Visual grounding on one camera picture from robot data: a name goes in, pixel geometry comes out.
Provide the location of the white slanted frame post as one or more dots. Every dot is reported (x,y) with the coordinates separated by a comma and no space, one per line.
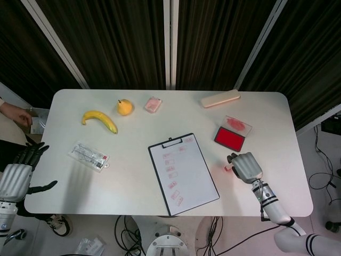
(259,45)
(57,45)

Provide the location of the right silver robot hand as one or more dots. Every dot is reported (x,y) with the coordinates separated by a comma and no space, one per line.
(246,166)

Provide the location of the round white robot base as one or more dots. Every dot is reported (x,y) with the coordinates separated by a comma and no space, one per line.
(170,240)

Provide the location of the red ink pad case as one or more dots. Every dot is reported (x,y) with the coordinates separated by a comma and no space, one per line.
(229,138)

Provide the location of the yellow pear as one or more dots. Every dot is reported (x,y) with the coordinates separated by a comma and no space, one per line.
(125,108)

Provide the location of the white stamped paper sheet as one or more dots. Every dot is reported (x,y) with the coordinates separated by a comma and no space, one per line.
(191,181)

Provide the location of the plastic packets on floor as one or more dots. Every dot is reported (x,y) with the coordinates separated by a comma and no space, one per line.
(89,246)

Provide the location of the dark pleated curtain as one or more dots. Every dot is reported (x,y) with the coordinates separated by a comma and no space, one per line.
(120,40)

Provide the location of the pink wrapped eraser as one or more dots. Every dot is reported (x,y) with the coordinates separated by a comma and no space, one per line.
(153,104)

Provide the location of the white upright frame post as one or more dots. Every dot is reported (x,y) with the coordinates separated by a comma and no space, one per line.
(171,42)

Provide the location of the clear plastic packet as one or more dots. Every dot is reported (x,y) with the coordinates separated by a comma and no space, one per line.
(38,122)

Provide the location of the yellow banana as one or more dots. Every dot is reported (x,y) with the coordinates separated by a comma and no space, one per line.
(102,120)

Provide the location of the red white stamp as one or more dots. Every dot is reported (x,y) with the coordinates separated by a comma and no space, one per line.
(228,168)

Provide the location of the black equipment box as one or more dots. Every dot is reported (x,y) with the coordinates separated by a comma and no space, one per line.
(331,124)

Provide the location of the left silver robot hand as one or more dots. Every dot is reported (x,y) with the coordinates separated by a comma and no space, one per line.
(14,181)

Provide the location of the beige pencil case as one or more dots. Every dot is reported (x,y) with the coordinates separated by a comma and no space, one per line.
(221,98)

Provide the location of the bystander bare hand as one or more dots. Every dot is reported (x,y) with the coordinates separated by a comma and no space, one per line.
(22,116)

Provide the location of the black clipboard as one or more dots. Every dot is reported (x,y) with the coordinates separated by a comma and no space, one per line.
(170,142)

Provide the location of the packaged ruler set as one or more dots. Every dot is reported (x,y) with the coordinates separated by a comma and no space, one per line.
(88,156)

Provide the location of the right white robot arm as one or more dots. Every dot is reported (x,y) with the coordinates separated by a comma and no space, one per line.
(277,210)

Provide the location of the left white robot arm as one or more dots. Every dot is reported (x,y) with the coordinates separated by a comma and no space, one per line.
(6,221)

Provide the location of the white and black sneaker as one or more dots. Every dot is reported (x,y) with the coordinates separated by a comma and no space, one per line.
(58,225)

